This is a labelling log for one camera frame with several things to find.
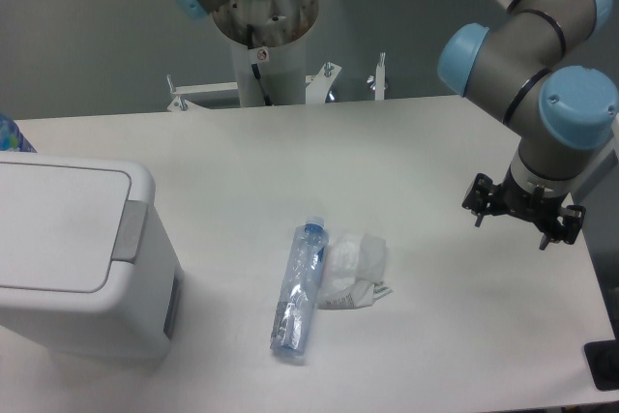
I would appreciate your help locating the blue patterned bottle at edge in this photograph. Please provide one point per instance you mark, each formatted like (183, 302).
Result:
(12, 139)

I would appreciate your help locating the crushed clear plastic bottle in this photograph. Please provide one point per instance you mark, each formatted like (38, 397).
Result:
(299, 290)

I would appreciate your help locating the white trash can lid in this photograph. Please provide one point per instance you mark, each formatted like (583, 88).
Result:
(59, 225)

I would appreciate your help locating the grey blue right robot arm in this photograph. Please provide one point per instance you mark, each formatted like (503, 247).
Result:
(562, 115)

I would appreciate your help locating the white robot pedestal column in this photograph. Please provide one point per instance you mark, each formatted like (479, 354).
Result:
(281, 25)

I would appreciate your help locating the white metal support frame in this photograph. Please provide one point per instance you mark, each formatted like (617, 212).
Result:
(258, 84)

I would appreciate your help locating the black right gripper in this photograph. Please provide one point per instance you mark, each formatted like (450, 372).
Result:
(557, 223)

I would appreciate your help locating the grey lid push button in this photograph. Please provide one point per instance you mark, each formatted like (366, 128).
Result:
(130, 231)

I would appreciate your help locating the crumpled white plastic wrapper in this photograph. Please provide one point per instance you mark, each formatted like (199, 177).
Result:
(353, 273)

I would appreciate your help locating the black clamp at table edge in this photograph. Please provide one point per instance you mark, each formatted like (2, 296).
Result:
(602, 359)

